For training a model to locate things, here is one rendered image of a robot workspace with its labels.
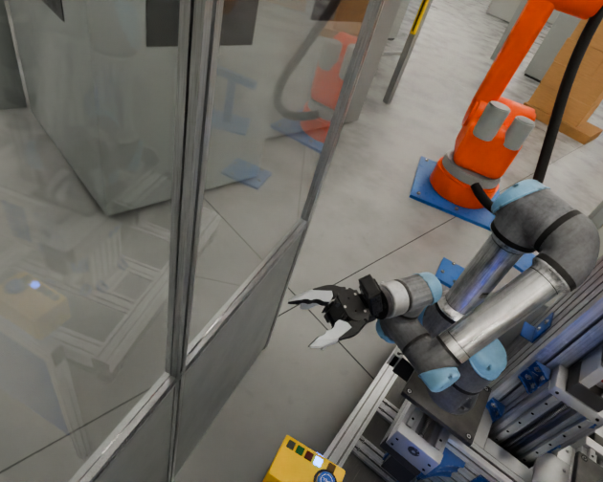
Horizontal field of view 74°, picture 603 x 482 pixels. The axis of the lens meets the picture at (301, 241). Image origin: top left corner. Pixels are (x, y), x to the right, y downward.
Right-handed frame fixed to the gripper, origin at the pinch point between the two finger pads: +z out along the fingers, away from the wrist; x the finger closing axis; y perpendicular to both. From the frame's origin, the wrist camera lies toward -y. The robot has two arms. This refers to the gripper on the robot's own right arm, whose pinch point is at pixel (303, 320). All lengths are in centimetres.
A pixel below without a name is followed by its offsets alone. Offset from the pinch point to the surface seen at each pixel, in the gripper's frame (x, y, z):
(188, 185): 22.4, -14.8, 16.6
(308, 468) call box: -20.4, 36.1, -4.1
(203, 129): 24.8, -24.0, 14.4
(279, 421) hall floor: 10, 148, -43
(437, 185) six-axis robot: 162, 158, -296
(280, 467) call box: -17.7, 36.4, 1.8
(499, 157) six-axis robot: 140, 103, -316
